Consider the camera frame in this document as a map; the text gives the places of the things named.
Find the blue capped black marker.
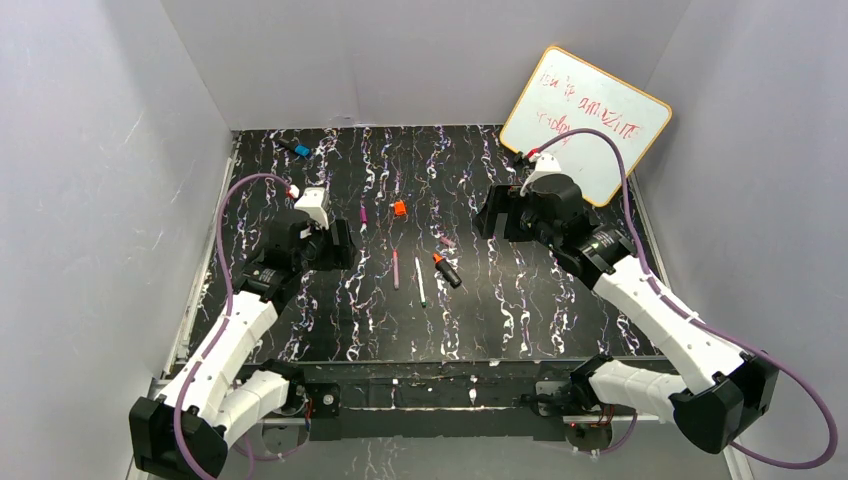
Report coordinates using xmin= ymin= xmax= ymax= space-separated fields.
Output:
xmin=277 ymin=139 xmax=312 ymax=158

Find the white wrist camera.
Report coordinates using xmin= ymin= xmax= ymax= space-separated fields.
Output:
xmin=294 ymin=187 xmax=329 ymax=230
xmin=519 ymin=152 xmax=563 ymax=197

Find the white pen green tip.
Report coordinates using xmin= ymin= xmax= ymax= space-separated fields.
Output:
xmin=414 ymin=256 xmax=427 ymax=308

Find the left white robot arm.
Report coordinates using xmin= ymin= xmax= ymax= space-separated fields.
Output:
xmin=129 ymin=209 xmax=358 ymax=479

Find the white whiteboard orange frame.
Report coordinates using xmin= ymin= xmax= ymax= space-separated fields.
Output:
xmin=500 ymin=46 xmax=672 ymax=207

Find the pink pen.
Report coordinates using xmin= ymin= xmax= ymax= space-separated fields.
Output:
xmin=391 ymin=249 xmax=400 ymax=291

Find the orange marker cap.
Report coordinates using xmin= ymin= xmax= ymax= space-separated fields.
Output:
xmin=392 ymin=201 xmax=407 ymax=216

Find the black marker orange tip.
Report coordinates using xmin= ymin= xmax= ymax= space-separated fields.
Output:
xmin=433 ymin=253 xmax=462 ymax=289

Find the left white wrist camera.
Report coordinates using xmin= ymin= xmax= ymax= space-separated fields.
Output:
xmin=294 ymin=187 xmax=329 ymax=230

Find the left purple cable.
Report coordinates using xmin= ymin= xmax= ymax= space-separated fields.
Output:
xmin=173 ymin=173 xmax=294 ymax=480

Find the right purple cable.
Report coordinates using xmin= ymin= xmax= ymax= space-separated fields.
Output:
xmin=533 ymin=128 xmax=839 ymax=471

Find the purple cable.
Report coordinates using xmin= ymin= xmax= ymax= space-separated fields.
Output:
xmin=533 ymin=128 xmax=839 ymax=471
xmin=173 ymin=173 xmax=294 ymax=480

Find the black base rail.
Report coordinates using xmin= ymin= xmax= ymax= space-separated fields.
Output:
xmin=294 ymin=358 xmax=592 ymax=441

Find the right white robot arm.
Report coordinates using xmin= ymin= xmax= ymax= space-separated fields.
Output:
xmin=474 ymin=174 xmax=778 ymax=454

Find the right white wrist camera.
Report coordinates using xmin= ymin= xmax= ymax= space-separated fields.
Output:
xmin=519 ymin=152 xmax=563 ymax=197

